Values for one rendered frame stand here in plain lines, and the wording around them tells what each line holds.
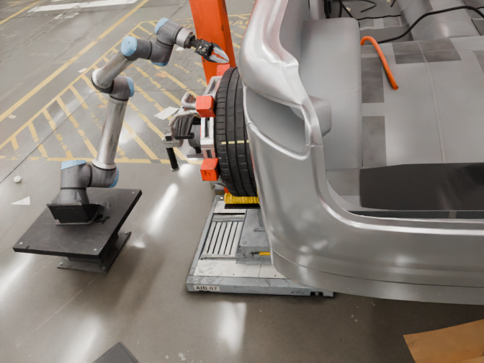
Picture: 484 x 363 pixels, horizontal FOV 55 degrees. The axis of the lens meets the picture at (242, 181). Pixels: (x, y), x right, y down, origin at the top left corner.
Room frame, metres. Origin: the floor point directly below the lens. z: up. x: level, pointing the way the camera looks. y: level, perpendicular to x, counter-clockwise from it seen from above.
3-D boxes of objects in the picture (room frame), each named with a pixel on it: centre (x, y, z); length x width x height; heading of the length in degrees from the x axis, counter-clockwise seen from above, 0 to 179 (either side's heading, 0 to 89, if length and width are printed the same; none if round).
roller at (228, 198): (1.97, -0.01, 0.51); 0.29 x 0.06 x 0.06; 74
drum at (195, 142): (2.14, 0.12, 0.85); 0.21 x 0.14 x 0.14; 74
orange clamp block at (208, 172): (1.81, 0.13, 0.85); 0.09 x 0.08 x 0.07; 164
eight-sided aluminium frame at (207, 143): (2.12, 0.05, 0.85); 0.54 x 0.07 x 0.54; 164
